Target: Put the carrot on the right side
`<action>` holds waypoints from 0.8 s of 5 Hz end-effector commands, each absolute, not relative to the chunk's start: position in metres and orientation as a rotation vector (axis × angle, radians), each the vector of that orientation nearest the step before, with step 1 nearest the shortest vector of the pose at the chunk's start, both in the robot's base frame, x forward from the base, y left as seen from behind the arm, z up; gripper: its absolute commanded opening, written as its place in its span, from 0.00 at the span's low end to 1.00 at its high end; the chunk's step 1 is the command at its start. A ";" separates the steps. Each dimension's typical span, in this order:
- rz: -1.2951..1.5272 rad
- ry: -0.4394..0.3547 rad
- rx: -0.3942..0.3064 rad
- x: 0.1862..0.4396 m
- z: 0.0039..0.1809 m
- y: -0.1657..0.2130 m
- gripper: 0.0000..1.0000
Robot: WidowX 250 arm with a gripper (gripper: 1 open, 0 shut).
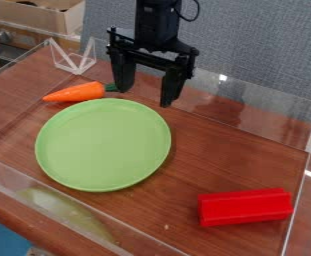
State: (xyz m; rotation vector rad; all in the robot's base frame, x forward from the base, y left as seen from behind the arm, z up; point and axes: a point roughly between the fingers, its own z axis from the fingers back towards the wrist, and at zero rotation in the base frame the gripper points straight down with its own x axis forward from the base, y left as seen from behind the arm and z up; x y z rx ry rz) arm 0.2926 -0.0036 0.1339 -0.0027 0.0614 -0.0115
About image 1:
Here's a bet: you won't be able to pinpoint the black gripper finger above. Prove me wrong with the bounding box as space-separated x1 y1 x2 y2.
161 68 186 107
111 53 137 93

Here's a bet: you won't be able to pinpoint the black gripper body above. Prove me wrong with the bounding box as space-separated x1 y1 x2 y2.
107 26 200 78

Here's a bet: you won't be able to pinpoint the orange toy carrot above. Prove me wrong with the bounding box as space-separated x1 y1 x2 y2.
43 81 118 102

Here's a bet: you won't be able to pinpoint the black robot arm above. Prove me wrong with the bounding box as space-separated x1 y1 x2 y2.
107 0 200 107

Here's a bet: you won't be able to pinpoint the cardboard box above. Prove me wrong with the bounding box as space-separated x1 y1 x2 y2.
0 0 86 34

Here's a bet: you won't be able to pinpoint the green round plate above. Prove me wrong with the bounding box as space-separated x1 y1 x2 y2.
35 98 172 192

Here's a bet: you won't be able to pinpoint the wooden shelf with knob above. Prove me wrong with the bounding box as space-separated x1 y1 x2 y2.
0 20 81 68

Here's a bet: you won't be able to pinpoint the clear acrylic tray walls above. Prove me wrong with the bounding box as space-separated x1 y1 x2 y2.
0 44 311 256

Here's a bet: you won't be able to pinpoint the red rectangular block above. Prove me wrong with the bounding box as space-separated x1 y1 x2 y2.
198 188 293 227

